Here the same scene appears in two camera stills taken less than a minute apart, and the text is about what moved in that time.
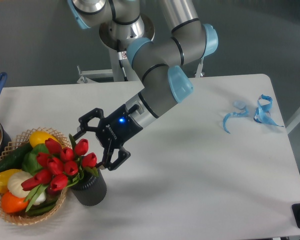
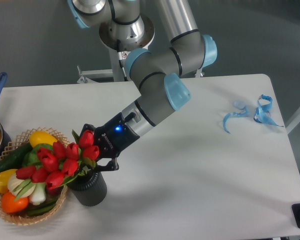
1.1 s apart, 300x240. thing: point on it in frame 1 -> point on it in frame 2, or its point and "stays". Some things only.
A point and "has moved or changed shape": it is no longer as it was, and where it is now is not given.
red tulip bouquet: x=58 y=168 has moved or changed shape
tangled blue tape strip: x=262 y=114 stays
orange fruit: x=11 y=203 stays
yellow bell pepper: x=0 y=180 stays
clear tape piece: x=239 y=104 stays
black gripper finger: x=97 y=112 -> x=87 y=126
